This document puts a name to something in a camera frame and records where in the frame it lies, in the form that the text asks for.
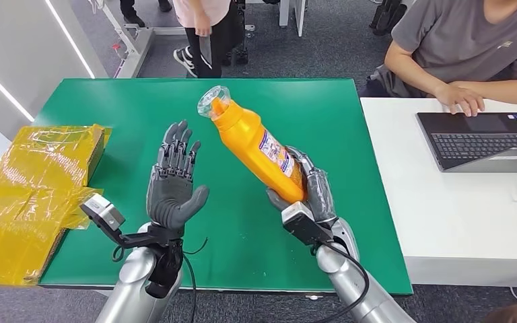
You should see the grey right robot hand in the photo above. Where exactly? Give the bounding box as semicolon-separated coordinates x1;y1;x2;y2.
266;145;339;226

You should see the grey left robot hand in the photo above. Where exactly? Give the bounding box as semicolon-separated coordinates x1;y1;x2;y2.
145;119;210;230

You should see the orange bottle with clear cap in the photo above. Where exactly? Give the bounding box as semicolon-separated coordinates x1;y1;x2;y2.
197;85;308;205

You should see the green table mat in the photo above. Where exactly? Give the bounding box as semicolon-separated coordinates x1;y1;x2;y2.
33;77;415;296

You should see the white desk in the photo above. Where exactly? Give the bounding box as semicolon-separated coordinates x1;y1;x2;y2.
359;97;517;289

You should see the walking person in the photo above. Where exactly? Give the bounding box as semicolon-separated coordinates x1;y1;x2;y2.
171;0;246;79

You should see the yellow film wrapped cardboard box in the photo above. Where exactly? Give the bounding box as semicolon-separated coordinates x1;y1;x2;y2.
0;124;112;286

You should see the black robot leg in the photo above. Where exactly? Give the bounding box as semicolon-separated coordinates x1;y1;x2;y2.
229;0;250;66

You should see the dark grey laptop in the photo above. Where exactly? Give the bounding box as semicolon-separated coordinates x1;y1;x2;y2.
415;111;517;174

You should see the seated person's right hand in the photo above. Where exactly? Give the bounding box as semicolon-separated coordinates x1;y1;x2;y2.
434;83;486;118

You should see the white desk leg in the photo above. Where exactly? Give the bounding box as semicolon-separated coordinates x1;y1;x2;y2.
278;0;307;38

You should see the black object on floor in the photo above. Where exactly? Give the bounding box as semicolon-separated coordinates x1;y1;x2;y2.
371;0;403;36

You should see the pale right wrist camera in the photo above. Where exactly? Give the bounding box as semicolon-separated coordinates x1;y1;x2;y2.
281;201;326;247

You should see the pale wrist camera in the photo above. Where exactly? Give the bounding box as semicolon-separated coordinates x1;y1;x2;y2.
281;201;326;247
79;192;152;250

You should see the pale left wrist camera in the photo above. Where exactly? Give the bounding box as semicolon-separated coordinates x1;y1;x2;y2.
79;192;152;250

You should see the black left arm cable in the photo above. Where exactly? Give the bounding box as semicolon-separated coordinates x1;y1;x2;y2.
181;237;209;323

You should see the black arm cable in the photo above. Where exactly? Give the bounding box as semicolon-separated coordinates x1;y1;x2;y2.
311;242;371;323
181;237;209;323

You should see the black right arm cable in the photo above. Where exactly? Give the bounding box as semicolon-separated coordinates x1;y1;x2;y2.
311;242;371;323

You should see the white metal stand frame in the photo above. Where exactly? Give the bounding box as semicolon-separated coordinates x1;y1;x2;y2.
89;0;188;79

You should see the white wall light strip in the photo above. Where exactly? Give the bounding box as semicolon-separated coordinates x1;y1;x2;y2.
44;0;96;79
0;55;36;122

